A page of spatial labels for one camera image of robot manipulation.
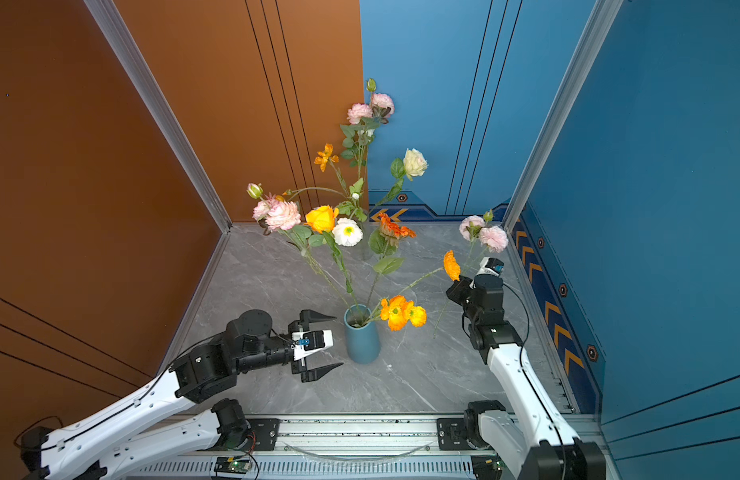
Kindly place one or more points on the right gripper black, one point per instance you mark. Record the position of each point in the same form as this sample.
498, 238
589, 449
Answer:
458, 287

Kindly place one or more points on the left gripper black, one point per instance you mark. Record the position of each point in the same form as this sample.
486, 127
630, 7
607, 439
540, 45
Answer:
316, 373

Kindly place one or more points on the teal ceramic vase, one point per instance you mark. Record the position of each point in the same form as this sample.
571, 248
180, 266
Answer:
362, 338

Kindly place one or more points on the pink peony flower stem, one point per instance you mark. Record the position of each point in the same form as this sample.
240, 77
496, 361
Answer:
493, 237

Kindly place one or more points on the orange flower stem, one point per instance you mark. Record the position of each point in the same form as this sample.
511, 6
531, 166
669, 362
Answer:
400, 310

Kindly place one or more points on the orange gerbera with leaf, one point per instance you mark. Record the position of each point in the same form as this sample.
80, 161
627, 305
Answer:
385, 243

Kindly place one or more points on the yellow ranunculus flower stem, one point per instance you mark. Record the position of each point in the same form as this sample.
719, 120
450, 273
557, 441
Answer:
322, 221

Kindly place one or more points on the small pink rose spray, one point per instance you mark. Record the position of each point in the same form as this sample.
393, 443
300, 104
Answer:
286, 218

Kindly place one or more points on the yellow cosmos flower stem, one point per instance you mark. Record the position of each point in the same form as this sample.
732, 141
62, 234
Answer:
325, 159

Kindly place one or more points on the white poppy fuzzy green stem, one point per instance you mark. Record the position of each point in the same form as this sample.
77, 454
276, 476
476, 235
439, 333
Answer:
346, 231

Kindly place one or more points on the pink rose spray with leaves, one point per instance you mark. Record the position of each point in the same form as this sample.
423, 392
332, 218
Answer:
363, 120

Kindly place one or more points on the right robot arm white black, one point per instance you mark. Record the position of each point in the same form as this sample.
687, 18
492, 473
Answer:
530, 435

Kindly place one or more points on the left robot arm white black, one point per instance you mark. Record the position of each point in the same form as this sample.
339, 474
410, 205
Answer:
125, 437

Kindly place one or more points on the clear glass vase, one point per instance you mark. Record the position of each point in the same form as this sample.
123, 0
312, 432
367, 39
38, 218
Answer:
363, 249

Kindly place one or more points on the green circuit board left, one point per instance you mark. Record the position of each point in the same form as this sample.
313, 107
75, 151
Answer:
234, 465

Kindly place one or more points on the green circuit board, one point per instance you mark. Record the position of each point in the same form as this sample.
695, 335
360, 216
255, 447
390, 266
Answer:
234, 465
487, 467

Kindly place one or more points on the green circuit board right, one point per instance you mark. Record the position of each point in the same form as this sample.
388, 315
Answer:
487, 467

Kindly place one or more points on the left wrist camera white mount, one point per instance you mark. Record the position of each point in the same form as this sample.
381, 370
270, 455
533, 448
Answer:
323, 339

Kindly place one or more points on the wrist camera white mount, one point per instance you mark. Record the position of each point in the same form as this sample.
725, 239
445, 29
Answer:
323, 339
491, 266

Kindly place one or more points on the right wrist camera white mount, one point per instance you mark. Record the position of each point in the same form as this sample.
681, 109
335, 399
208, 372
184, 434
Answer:
491, 266

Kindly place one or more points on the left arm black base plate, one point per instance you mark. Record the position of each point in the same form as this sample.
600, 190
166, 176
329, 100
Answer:
262, 436

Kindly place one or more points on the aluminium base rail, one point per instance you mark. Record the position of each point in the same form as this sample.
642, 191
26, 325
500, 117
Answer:
342, 446

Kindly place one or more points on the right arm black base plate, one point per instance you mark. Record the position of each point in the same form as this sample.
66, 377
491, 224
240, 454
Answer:
453, 435

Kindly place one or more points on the aluminium corner post right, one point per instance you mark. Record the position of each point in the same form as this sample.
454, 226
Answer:
593, 37

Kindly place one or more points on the aluminium corner post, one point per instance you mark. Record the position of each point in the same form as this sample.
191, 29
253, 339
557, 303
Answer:
112, 25
593, 37

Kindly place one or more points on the aluminium corner post left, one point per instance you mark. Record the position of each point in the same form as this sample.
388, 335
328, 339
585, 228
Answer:
112, 25

